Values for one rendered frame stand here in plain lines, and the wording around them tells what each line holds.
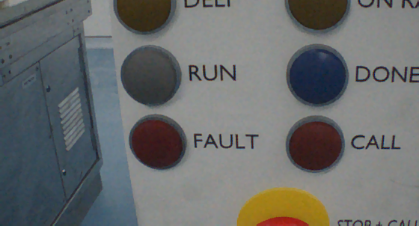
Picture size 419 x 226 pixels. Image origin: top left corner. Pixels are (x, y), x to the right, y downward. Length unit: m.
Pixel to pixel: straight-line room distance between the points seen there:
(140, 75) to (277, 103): 0.07
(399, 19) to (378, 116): 0.05
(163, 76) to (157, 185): 0.07
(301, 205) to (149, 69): 0.11
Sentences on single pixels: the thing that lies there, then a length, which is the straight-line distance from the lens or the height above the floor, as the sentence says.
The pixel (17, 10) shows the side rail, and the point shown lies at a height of 0.87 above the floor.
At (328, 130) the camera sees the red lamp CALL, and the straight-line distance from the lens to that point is 0.24.
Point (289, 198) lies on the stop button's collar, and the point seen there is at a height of 0.92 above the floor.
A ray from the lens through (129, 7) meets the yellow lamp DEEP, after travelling 0.23.
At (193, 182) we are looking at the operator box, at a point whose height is 0.93.
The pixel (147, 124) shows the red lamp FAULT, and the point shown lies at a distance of 0.25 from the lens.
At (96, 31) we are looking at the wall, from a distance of 4.38.
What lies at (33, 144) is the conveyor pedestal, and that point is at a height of 0.45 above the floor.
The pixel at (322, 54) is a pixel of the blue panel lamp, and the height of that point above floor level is 1.00.
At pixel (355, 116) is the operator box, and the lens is 0.24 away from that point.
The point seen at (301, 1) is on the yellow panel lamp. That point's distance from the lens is 0.22.
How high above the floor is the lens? 1.07
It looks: 23 degrees down
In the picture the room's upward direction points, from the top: 3 degrees counter-clockwise
